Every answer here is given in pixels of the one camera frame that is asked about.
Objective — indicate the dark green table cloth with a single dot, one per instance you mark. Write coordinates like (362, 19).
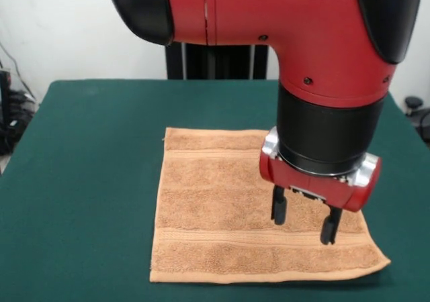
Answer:
(84, 181)

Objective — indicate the tan terry cloth towel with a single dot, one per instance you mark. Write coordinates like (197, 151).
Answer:
(208, 208)

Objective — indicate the grey wheeled floor base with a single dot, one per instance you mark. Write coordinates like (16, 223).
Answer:
(414, 102)

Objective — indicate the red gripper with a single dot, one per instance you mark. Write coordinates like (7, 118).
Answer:
(302, 181)

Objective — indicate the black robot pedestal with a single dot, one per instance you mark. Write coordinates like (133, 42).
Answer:
(218, 62)

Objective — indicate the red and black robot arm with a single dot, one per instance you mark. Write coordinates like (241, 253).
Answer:
(319, 63)

